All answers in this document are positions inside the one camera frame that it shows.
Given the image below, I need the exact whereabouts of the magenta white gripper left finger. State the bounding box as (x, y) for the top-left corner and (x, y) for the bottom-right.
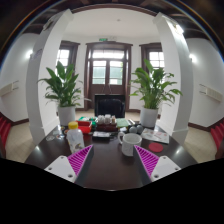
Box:
(45, 145), (94, 183)

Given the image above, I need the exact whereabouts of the brown wooden double door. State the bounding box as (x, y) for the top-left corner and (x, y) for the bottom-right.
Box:
(84, 41), (132, 110)

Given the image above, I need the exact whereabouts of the potted green plant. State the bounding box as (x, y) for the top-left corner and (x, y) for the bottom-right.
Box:
(131, 59), (182, 128)
(39, 61), (88, 126)

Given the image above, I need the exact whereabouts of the white ceramic mug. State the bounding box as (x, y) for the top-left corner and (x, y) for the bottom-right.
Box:
(118, 132), (142, 156)

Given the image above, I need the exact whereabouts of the red round coaster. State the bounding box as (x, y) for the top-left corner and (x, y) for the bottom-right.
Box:
(148, 142), (163, 153)

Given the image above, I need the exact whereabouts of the right potted green plant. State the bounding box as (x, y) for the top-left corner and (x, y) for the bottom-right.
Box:
(131, 59), (182, 128)

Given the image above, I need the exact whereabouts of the white magazine on table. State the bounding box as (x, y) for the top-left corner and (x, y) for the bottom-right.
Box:
(141, 128), (169, 144)

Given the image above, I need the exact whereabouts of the black office chair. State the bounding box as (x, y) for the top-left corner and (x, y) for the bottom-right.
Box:
(94, 94), (125, 118)

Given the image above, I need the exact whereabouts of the left potted green plant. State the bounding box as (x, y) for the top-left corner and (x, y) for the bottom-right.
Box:
(39, 61), (88, 126)

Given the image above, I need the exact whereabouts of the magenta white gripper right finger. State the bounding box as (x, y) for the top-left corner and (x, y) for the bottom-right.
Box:
(133, 145), (180, 182)

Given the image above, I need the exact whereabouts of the grey round ball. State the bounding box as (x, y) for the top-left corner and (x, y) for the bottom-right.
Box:
(129, 126), (137, 134)

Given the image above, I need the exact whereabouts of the tray with small jars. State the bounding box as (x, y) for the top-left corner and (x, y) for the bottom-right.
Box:
(96, 114), (118, 132)

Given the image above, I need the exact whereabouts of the clear bottle yellow cap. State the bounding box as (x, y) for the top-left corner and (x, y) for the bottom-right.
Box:
(67, 121), (84, 153)

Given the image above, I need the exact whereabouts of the green book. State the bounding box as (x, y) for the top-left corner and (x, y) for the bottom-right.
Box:
(116, 118), (129, 128)

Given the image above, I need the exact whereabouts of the red box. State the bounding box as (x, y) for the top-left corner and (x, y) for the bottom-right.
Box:
(78, 121), (92, 134)

